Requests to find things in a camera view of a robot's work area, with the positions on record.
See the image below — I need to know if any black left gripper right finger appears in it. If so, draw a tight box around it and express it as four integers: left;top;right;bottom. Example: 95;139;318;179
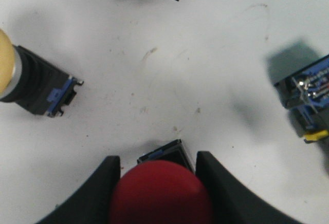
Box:
196;151;299;223

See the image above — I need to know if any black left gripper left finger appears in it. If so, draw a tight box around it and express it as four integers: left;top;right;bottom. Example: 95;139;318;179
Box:
38;156;121;223

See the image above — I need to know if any red push button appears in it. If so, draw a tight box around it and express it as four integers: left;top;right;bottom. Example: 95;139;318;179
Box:
274;55;328;144
108;138;214;224

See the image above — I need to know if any yellow push button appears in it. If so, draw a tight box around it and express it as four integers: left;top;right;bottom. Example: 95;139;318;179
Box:
1;30;84;118

